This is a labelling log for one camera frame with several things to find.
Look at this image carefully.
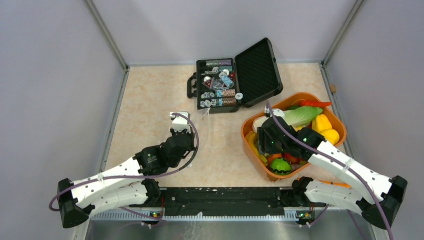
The purple cable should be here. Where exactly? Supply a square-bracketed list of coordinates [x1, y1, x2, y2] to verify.
[265, 101, 395, 240]
[48, 112, 200, 228]

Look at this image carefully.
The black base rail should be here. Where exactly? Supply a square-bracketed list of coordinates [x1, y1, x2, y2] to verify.
[145, 187, 327, 218]

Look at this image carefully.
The toy yellow banana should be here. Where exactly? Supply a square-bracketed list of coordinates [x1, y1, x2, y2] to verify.
[245, 131, 268, 167]

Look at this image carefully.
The toy red chili pepper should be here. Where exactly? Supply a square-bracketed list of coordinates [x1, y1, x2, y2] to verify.
[300, 100, 332, 108]

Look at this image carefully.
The toy orange fruit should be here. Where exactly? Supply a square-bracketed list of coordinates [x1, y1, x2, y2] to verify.
[266, 153, 283, 165]

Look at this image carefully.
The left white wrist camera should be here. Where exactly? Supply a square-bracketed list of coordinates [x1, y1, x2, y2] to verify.
[169, 111, 192, 134]

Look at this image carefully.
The toy yellow bell pepper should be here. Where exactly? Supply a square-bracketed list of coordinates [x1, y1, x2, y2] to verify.
[311, 114, 333, 133]

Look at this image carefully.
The toy green white cabbage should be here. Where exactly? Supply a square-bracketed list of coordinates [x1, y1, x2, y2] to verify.
[282, 106, 324, 128]

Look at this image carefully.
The toy red apple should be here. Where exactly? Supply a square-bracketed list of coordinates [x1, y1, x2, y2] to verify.
[283, 152, 302, 165]

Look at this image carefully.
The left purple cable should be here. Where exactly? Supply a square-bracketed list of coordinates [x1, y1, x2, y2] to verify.
[48, 112, 200, 228]

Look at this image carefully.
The black poker chip case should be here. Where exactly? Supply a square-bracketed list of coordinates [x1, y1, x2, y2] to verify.
[186, 38, 284, 114]

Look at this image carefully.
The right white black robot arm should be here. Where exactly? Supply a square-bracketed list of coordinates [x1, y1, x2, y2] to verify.
[253, 116, 408, 230]

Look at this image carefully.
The toy orange carrot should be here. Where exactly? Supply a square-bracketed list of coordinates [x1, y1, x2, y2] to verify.
[319, 180, 351, 189]

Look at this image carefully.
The clear zip top bag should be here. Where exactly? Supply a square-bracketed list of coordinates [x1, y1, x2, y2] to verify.
[195, 108, 211, 153]

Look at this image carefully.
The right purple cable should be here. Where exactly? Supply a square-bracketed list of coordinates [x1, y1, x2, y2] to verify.
[265, 101, 395, 240]

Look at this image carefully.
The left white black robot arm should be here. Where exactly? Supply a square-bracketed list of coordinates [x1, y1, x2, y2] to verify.
[54, 127, 200, 229]

